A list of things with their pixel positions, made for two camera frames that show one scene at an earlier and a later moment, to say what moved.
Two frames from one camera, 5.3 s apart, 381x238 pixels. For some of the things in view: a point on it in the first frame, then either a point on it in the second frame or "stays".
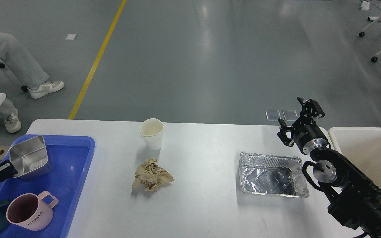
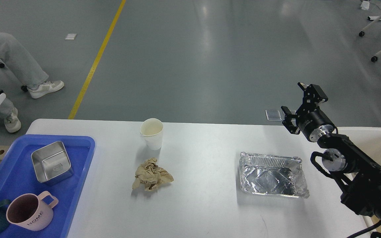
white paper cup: [152, 129] stays
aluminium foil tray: [278, 175] stays
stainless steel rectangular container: [29, 157] to [52, 164]
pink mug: [31, 212] stays
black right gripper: [307, 135] to [314, 123]
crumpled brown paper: [149, 176] stays
